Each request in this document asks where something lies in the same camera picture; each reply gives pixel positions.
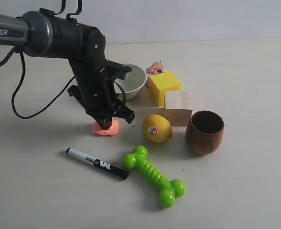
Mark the white ceramic bowl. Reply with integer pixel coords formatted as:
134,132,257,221
115,63,147,100

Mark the light wooden cube block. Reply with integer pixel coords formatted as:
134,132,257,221
164,91,193,126

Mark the black white marker pen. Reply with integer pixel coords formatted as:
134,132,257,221
66,148,129,180

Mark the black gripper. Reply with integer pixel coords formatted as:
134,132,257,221
67,62,135,130

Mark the yellow lemon with sticker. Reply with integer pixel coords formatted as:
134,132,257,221
142,114,173,143

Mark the pink small toy figure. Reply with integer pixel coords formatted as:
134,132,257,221
145,60,166,87

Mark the black cable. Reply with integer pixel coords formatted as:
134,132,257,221
0,46,76,119

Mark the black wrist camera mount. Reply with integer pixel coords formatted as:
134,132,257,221
106,59,132,80

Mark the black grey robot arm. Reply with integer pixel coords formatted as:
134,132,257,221
0,9,135,130

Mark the green rubber bone toy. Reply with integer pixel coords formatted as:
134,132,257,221
122,145,186,208

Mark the brown wooden cup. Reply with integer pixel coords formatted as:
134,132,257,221
185,110,225,155

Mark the yellow cube block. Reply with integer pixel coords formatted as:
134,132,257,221
149,72,182,107

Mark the orange soft putty lump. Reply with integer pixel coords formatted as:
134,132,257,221
92,119,119,136

